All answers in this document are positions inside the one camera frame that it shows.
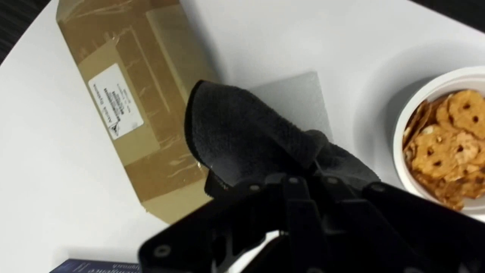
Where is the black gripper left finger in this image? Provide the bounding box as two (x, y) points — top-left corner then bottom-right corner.
(138, 173), (314, 273)

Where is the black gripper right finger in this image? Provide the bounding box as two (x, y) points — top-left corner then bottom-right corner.
(308, 173), (485, 273)

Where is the dark grey cloth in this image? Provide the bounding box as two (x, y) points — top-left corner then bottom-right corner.
(183, 79), (382, 200)

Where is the white bowl of pretzel chips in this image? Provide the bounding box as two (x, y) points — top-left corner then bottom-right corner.
(393, 65), (485, 225)

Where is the translucent white flat sheet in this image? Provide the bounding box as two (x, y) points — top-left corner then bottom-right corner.
(249, 70), (335, 146)

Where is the blue book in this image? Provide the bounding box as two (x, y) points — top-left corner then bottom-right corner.
(48, 257), (142, 273)

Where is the brown cardboard box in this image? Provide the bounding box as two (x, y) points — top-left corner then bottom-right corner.
(55, 0), (224, 226)

